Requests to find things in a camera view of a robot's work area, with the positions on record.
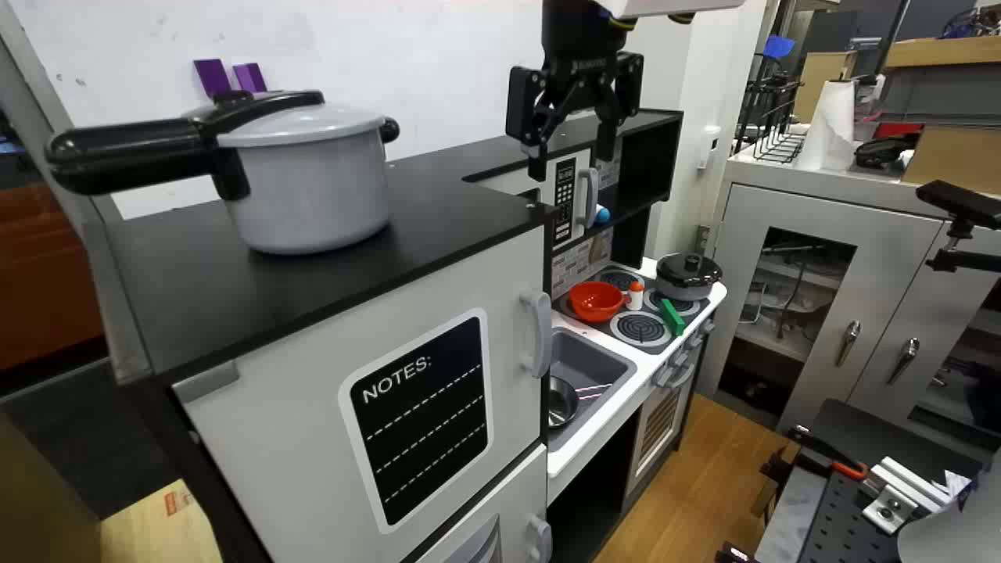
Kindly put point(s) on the small grey toy pot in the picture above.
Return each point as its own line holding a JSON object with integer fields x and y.
{"x": 686, "y": 285}

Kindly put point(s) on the large grey enamel pot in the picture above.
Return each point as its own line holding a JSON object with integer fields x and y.
{"x": 318, "y": 179}

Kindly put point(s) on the black notes chalkboard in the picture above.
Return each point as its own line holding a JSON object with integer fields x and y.
{"x": 423, "y": 416}

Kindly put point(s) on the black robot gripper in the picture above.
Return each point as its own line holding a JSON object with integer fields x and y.
{"x": 585, "y": 65}

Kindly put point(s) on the orange white toy bottle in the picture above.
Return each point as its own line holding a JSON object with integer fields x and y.
{"x": 636, "y": 296}

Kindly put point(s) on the toy microwave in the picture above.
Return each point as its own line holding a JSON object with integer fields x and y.
{"x": 567, "y": 188}

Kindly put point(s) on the green toy stick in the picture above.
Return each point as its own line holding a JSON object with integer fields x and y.
{"x": 669, "y": 314}

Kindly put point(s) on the white paper towel roll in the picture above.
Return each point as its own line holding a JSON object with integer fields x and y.
{"x": 831, "y": 135}

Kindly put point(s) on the grey metal cabinet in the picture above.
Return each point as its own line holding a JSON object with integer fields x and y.
{"x": 833, "y": 296}

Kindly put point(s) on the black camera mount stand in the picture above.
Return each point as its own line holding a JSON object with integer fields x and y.
{"x": 969, "y": 211}

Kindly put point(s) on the dark toy pan in sink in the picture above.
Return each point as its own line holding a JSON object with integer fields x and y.
{"x": 561, "y": 405}

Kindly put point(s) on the cardboard box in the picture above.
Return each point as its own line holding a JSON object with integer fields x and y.
{"x": 163, "y": 526}

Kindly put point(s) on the grey toy sink basin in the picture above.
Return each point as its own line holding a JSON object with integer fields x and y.
{"x": 592, "y": 372}

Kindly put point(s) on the toy kitchen play set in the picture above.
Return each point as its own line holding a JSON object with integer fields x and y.
{"x": 241, "y": 362}

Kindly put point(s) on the red toy bowl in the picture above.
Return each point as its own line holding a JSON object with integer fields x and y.
{"x": 596, "y": 300}

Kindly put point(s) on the purple plastic clip right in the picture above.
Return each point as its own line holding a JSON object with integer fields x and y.
{"x": 248, "y": 78}

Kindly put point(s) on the black transparent pot lid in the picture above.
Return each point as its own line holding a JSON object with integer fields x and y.
{"x": 686, "y": 263}

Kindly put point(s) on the black perforated metal plate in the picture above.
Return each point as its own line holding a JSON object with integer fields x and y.
{"x": 845, "y": 521}

